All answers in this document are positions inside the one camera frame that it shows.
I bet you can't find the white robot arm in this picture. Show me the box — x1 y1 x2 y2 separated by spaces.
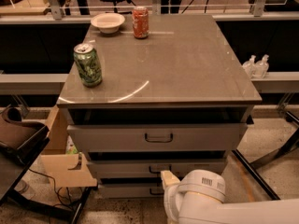
161 170 299 224

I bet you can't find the grey top drawer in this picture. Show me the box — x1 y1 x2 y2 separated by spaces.
67 123 247 152

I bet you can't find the grey drawer cabinet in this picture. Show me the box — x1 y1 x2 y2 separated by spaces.
57 15 261 187

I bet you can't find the cardboard box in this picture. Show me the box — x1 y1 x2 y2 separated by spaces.
41 105 97 188

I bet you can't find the black metal stand leg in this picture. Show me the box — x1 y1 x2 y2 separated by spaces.
233 111 299 201

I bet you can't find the clear bottle left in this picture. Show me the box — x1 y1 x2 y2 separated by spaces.
242 55 256 77

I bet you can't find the clear bottle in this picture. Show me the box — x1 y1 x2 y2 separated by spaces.
242 55 256 77
252 54 269 78

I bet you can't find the clear bottle right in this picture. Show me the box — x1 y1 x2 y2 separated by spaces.
252 54 269 78

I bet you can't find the green soda can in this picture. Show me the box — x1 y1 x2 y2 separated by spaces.
74 43 102 87

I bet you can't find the black chair left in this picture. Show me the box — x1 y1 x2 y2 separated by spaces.
0 105 92 224

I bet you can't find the white bowl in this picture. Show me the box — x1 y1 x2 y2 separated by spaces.
91 13 125 34

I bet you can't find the orange soda can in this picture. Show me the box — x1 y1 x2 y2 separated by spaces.
132 7 149 39

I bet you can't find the black cable on floor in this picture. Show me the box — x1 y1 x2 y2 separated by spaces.
28 167 82 224

